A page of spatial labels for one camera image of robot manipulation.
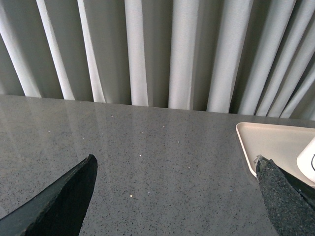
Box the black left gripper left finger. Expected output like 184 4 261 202
0 154 97 236

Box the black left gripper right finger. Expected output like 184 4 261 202
254 155 315 236

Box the white smiley mug black handle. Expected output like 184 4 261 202
296 138 315 182

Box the pale pink rectangular tray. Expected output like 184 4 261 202
236 122 315 188

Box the white pleated curtain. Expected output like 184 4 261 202
0 0 315 120

